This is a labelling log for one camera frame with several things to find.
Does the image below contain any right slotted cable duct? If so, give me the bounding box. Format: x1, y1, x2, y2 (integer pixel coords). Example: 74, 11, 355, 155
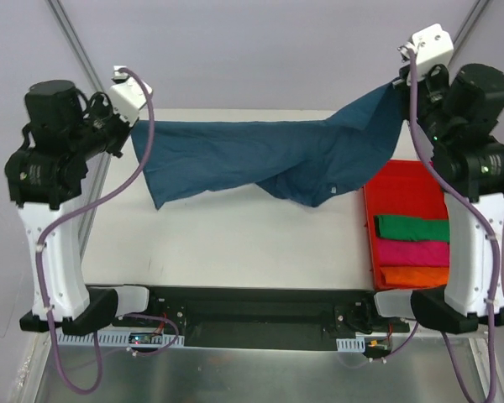
336, 337, 365, 353

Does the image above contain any red plastic bin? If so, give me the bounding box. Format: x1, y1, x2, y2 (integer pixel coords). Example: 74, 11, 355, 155
364, 160, 448, 290

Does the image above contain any aluminium frame post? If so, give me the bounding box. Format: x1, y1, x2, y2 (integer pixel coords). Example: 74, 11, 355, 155
45, 0, 105, 100
453, 0, 492, 50

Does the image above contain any left slotted cable duct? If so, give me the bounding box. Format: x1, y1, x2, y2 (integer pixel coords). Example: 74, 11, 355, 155
57, 331, 185, 348

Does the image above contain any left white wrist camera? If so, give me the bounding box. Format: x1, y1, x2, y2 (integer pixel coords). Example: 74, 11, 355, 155
107, 65, 147, 127

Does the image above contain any orange rolled t shirt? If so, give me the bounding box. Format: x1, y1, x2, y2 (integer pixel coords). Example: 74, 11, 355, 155
376, 266, 449, 290

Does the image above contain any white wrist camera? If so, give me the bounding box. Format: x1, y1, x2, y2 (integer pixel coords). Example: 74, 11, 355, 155
398, 24, 454, 81
107, 65, 147, 127

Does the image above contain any right aluminium frame post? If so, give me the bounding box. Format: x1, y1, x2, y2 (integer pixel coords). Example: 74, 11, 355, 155
453, 0, 492, 50

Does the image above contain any aluminium front rail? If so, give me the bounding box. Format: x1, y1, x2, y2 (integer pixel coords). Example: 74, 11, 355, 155
35, 322, 492, 341

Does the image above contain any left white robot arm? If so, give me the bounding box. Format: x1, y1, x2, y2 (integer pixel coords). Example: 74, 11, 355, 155
5, 73, 161, 336

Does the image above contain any left aluminium frame post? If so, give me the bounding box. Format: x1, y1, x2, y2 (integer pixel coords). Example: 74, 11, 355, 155
45, 0, 105, 100

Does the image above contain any blue t shirt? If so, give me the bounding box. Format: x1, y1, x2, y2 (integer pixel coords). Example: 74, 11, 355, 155
144, 83, 404, 208

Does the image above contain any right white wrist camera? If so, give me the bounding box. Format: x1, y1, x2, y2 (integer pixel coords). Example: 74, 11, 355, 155
398, 24, 454, 81

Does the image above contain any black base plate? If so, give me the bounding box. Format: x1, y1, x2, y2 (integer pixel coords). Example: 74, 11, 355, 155
113, 286, 410, 351

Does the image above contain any slotted cable duct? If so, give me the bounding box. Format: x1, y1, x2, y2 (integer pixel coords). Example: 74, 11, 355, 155
336, 337, 365, 353
57, 331, 185, 348

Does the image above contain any green rolled t shirt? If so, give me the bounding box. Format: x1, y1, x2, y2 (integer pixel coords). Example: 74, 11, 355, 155
374, 215, 450, 243

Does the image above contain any pink rolled t shirt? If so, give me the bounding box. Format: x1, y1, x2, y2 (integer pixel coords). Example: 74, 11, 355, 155
376, 238, 449, 267

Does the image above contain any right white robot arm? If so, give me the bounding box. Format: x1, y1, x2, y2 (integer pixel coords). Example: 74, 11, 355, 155
361, 63, 504, 334

